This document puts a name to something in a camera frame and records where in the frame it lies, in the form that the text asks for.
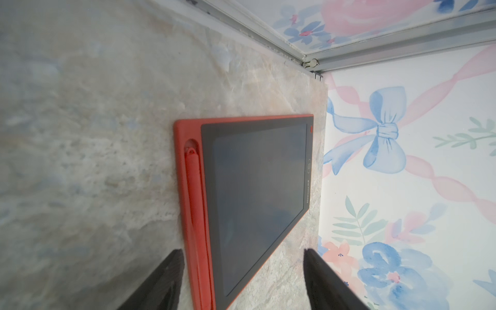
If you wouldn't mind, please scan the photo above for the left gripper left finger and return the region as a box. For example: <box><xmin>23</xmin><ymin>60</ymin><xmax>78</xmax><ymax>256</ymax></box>
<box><xmin>118</xmin><ymin>249</ymin><xmax>185</xmax><ymax>310</ymax></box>

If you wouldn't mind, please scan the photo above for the left aluminium corner post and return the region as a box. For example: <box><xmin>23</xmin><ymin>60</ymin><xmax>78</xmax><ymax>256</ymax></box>
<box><xmin>188</xmin><ymin>1</ymin><xmax>495</xmax><ymax>74</ymax></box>

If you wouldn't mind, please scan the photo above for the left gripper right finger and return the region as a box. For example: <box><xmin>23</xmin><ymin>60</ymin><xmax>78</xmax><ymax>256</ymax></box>
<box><xmin>303</xmin><ymin>249</ymin><xmax>368</xmax><ymax>310</ymax></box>

